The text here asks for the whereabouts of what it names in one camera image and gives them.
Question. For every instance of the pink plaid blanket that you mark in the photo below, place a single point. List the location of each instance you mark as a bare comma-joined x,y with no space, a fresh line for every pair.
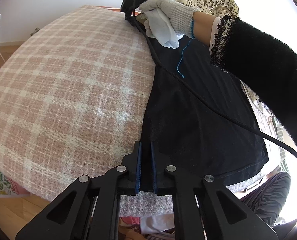
72,102

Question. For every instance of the right forearm black fuzzy sleeve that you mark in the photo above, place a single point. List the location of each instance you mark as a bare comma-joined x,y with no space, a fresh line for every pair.
262,62

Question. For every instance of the black t-shirt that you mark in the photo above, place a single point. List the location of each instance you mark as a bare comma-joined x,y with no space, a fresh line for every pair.
199,116

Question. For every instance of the metal door stopper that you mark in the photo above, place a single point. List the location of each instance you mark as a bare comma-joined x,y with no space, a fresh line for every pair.
35,31

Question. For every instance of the grey striped trouser leg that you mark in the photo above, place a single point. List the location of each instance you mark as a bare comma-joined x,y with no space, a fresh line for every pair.
268,200

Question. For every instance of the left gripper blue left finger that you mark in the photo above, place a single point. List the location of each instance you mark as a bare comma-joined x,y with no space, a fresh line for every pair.
138,155

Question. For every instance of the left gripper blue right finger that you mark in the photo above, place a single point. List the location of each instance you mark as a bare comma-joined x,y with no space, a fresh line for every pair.
154,176

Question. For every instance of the right hand grey glove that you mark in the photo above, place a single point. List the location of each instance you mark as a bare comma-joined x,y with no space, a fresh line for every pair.
168,21

